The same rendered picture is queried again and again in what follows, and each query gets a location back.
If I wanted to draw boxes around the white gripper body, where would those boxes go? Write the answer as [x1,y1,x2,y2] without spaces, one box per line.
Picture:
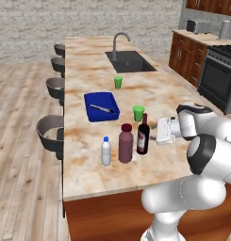
[156,116,176,147]

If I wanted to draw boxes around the dark red wine bottle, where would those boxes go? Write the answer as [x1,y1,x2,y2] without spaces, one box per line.
[136,113,151,155]

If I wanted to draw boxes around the green cup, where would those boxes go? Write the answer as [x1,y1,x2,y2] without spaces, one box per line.
[132,104,146,123]
[113,75,124,89]

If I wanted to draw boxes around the maroon juice bottle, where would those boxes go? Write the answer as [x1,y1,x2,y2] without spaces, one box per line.
[118,122,134,164]

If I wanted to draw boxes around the white water bottle blue cap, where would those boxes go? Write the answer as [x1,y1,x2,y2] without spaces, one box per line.
[100,136,112,167]

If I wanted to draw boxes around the grey knife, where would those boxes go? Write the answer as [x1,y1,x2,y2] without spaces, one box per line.
[89,104,114,114]

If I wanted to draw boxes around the blue rectangular tray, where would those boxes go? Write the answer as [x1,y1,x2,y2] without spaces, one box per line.
[83,91,121,123]

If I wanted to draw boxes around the dark sink basin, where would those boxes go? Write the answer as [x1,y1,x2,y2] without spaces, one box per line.
[105,50,157,74]

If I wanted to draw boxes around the black and silver oven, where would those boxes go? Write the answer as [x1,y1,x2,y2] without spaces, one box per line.
[197,44,231,116]

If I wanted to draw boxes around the brown wooden base cupboards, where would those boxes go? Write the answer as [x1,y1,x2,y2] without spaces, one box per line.
[168,31,208,88]

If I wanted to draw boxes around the brown wooden island cabinet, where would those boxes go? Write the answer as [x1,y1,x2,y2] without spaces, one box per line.
[63,182,231,241]

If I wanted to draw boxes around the grey tap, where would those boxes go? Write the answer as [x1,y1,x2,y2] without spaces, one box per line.
[111,31,132,62]

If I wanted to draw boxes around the silver toaster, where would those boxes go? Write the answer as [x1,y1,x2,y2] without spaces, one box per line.
[186,19,212,35]

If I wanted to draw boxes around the grey cylindrical canister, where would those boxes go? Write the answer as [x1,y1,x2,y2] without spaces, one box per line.
[218,20,231,40]

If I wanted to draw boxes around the brown wooden wall cupboards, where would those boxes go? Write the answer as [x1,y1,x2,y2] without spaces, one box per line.
[185,0,231,17]

